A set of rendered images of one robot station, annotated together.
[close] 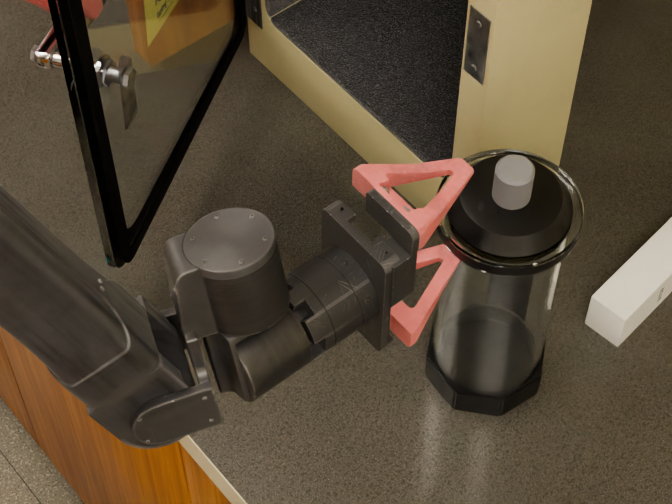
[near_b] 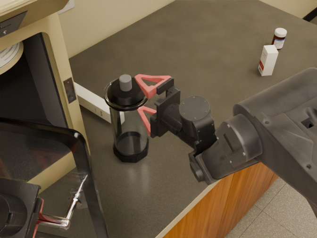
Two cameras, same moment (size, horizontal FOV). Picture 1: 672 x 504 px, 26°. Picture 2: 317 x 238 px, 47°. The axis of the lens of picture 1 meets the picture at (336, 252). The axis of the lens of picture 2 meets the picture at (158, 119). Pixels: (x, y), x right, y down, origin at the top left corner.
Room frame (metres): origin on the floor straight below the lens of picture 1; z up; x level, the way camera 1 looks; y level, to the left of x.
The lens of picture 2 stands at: (0.63, 0.51, 1.76)
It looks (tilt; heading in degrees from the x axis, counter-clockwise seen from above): 48 degrees down; 264
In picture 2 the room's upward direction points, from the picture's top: straight up
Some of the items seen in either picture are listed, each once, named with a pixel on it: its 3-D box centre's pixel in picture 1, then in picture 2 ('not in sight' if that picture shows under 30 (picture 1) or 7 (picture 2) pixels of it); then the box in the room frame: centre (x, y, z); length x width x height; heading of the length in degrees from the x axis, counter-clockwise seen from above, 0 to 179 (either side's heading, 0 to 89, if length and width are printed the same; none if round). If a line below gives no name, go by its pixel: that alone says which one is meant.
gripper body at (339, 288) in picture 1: (330, 296); (175, 119); (0.54, 0.00, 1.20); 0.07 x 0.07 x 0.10; 39
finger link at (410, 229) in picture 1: (413, 211); (151, 90); (0.58, -0.05, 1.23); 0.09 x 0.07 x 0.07; 129
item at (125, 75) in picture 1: (121, 92); not in sight; (0.73, 0.16, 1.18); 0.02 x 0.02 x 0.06; 71
